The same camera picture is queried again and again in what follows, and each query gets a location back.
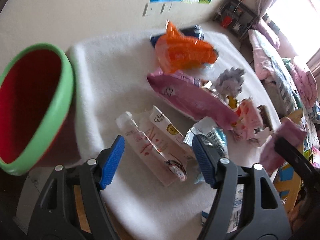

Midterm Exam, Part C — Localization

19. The white towel table cover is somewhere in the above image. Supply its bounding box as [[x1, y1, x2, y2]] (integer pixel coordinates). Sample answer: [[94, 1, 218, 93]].
[[68, 28, 282, 240]]

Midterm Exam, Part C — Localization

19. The plaid patchwork bed cover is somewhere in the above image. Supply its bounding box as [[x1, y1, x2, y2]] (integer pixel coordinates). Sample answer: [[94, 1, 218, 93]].
[[248, 29, 319, 149]]

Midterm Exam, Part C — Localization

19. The dark bedside shelf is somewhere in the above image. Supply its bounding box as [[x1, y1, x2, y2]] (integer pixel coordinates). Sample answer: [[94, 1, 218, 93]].
[[213, 0, 258, 41]]

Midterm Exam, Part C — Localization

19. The white milk carton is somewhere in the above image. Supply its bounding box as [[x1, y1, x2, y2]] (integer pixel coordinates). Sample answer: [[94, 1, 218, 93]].
[[201, 184, 244, 233]]

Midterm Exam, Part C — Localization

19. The wall switch plate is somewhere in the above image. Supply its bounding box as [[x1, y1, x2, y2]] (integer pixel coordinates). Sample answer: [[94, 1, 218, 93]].
[[143, 3, 155, 16]]

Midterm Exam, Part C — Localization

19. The red green trash bin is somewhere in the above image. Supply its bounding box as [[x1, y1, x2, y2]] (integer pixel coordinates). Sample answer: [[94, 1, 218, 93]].
[[1, 43, 80, 176]]

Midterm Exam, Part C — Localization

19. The red bucket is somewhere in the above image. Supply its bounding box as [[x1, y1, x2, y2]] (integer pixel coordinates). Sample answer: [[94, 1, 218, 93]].
[[221, 15, 233, 29]]

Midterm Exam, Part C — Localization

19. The pink white candy wrapper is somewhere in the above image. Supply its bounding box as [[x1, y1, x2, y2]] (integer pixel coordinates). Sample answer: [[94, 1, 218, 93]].
[[232, 98, 263, 141]]

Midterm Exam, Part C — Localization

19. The wall power outlet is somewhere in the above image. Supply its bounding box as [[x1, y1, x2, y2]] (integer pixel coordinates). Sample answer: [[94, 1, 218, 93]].
[[160, 2, 172, 14]]

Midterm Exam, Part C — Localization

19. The yellow snack wrapper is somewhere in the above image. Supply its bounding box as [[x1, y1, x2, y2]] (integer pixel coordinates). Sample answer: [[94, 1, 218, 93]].
[[227, 95, 238, 109]]

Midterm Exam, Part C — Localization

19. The white pink long wrapper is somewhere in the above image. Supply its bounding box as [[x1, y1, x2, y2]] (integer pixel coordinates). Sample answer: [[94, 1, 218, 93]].
[[116, 106, 195, 186]]

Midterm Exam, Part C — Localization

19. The orange snack wrapper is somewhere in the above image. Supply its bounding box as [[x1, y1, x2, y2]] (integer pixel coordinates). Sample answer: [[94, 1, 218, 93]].
[[155, 21, 218, 74]]

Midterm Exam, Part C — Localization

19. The purple pillow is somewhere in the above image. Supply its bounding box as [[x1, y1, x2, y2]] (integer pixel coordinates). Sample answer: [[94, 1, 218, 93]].
[[255, 17, 280, 49]]

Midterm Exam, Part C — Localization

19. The white printed wrapper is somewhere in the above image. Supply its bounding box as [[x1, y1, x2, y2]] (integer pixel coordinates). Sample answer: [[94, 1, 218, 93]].
[[259, 118, 306, 176]]

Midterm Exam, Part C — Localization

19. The white blue barcode wrapper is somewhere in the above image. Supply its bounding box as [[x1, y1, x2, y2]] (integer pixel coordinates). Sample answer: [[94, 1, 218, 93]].
[[183, 117, 229, 181]]

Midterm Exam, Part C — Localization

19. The large pink snack bag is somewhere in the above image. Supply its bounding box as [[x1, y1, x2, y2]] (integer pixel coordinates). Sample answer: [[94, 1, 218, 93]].
[[146, 69, 239, 130]]

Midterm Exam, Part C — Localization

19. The dark blue snack wrapper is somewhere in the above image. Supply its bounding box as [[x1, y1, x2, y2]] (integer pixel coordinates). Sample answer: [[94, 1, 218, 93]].
[[150, 25, 204, 48]]

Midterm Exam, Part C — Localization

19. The pink folded quilt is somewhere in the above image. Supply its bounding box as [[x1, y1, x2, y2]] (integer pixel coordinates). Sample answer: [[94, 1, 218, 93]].
[[290, 56, 318, 108]]

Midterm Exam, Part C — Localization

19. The grey paper ball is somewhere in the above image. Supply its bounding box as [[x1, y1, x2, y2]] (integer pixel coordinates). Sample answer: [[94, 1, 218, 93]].
[[215, 67, 245, 98]]

